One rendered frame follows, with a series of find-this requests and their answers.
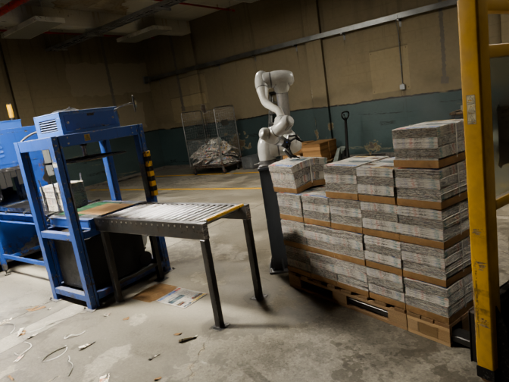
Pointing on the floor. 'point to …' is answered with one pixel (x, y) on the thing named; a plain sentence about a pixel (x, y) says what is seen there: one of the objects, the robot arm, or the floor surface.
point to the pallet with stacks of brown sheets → (319, 149)
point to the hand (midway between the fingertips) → (299, 148)
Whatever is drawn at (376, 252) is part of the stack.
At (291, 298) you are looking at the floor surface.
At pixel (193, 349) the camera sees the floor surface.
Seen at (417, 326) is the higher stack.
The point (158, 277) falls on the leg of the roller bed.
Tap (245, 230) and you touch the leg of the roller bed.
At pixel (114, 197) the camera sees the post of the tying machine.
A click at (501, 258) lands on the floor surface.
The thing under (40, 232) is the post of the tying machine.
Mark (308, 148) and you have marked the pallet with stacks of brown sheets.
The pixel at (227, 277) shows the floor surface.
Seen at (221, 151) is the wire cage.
